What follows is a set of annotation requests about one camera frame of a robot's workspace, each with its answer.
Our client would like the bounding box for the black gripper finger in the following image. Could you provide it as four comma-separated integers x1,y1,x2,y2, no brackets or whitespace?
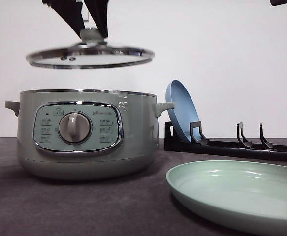
42,0,85,39
84,0,109,38

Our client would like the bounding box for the glass steamer lid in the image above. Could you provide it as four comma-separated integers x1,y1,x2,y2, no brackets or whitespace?
26,28,155,69

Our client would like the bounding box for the green plate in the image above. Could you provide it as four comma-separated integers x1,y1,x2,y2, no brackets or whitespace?
166,160,287,236

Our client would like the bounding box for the green electric steamer pot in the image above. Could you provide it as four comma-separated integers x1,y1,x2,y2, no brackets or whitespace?
5,89,175,181

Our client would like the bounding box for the blue plate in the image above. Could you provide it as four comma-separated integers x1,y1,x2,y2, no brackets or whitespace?
165,80,200,142

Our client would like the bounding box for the black plate rack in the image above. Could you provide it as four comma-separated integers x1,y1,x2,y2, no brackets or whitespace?
164,122,287,161

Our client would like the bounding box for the dark grey table mat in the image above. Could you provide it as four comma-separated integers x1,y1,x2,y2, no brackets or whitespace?
0,137,287,236

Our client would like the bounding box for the white wall socket left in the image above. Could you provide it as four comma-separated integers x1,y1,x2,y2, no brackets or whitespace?
81,7,89,23

